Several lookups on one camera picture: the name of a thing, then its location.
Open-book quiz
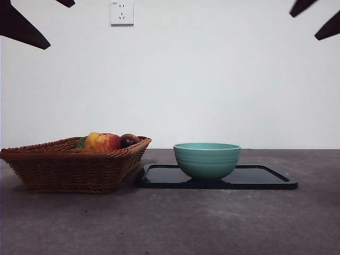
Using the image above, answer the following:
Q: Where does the white wall socket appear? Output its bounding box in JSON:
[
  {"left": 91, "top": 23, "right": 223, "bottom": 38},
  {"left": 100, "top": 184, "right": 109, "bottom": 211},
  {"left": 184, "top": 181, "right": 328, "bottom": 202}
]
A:
[{"left": 110, "top": 0, "right": 134, "bottom": 27}]

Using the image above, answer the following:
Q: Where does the dark red plum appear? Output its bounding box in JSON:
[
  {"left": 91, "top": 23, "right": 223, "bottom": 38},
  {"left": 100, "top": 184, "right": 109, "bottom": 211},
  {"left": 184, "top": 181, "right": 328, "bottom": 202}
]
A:
[{"left": 120, "top": 133, "right": 141, "bottom": 149}]

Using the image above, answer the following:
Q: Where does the black rectangular tray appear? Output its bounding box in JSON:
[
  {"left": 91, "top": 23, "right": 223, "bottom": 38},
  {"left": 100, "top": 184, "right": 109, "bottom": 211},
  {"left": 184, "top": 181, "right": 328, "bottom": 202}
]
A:
[{"left": 135, "top": 164, "right": 299, "bottom": 190}]

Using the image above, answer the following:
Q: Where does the teal ribbed bowl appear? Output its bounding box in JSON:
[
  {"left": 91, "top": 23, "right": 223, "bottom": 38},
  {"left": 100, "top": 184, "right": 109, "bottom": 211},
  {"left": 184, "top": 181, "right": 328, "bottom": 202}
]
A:
[{"left": 173, "top": 142, "right": 242, "bottom": 183}]

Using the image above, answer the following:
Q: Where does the red and yellow apple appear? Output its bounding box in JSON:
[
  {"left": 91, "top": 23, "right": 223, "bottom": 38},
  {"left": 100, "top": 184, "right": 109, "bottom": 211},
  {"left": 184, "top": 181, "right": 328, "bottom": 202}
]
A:
[{"left": 84, "top": 132, "right": 122, "bottom": 152}]

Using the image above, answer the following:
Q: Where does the brown wicker basket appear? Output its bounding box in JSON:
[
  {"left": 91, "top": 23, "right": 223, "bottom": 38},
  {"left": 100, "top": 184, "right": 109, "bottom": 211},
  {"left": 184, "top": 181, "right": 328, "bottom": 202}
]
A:
[{"left": 0, "top": 136, "right": 152, "bottom": 194}]

